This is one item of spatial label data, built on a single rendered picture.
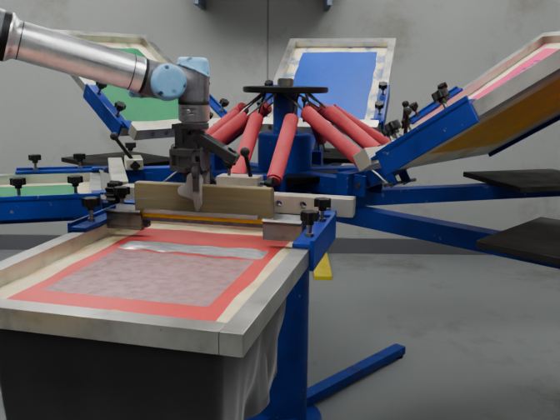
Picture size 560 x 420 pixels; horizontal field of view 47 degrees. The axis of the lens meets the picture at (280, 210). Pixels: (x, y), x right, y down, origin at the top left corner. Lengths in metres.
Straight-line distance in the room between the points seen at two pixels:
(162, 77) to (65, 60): 0.19
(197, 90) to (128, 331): 0.69
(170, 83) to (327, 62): 2.20
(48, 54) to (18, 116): 3.89
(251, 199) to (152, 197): 0.26
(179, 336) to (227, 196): 0.62
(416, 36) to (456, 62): 0.35
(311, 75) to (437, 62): 1.73
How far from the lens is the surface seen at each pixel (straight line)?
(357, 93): 3.22
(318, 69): 3.44
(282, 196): 1.74
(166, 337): 1.01
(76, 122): 5.08
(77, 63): 1.35
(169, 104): 3.04
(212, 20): 4.86
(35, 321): 1.11
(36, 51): 1.34
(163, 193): 1.61
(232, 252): 1.48
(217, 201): 1.56
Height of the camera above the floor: 1.37
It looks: 12 degrees down
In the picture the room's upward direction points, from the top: 1 degrees clockwise
